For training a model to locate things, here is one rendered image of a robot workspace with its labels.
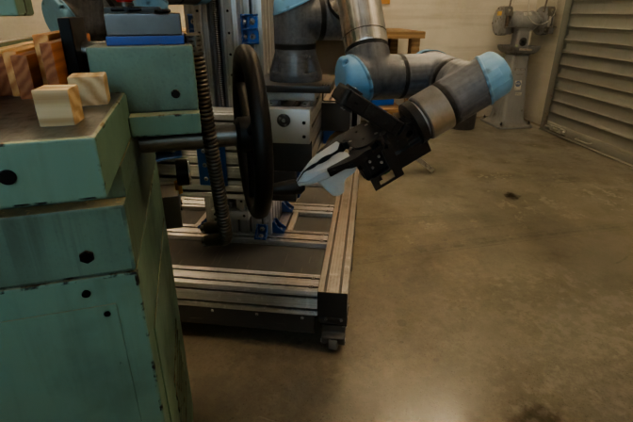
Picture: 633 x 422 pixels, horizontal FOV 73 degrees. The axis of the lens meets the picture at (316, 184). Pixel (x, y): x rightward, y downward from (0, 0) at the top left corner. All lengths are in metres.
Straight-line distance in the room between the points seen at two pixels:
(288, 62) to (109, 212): 0.78
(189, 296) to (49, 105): 1.03
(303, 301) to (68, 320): 0.84
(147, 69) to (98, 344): 0.36
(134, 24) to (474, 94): 0.49
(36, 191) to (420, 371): 1.20
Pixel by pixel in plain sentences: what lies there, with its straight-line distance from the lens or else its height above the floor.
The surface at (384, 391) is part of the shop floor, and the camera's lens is 1.36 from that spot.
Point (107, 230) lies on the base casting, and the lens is 0.55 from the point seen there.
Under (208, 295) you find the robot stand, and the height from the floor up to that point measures 0.19.
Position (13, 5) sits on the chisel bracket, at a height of 1.01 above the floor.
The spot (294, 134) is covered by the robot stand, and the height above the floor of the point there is 0.71.
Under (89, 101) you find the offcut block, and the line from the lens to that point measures 0.57.
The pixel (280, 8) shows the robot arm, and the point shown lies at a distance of 1.22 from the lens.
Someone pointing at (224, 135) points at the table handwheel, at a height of 0.82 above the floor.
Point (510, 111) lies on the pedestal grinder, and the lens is 4.33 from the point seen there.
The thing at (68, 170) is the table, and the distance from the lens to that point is 0.44.
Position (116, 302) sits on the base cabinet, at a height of 0.67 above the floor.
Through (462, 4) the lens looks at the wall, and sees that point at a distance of 4.37.
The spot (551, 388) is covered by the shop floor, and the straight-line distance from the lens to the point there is 1.52.
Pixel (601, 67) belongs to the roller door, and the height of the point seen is 0.60.
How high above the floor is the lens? 1.00
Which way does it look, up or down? 22 degrees down
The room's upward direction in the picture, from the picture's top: straight up
